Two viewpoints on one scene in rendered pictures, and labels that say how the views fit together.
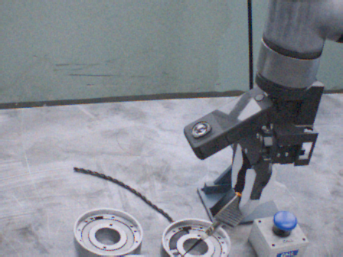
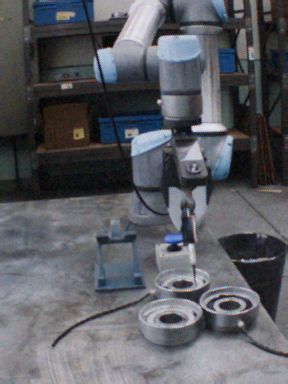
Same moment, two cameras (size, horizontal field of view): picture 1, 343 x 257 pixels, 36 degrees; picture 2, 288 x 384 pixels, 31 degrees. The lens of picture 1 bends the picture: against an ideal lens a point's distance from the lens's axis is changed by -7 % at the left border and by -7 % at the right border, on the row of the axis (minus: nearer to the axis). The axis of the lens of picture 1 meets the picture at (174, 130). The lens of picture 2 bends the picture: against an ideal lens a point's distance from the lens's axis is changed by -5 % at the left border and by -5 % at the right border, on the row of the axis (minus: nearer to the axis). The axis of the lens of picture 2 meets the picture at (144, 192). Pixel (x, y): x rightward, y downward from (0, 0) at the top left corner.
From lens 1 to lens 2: 93 cm
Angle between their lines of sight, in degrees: 68
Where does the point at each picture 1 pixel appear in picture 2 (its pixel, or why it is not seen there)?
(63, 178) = (66, 353)
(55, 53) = not seen: outside the picture
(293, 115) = not seen: hidden behind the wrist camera
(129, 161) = (46, 317)
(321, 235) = not seen: hidden behind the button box
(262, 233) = (176, 255)
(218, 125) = (195, 160)
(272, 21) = (188, 77)
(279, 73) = (199, 107)
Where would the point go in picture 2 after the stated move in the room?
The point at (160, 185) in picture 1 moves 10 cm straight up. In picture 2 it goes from (86, 306) to (80, 258)
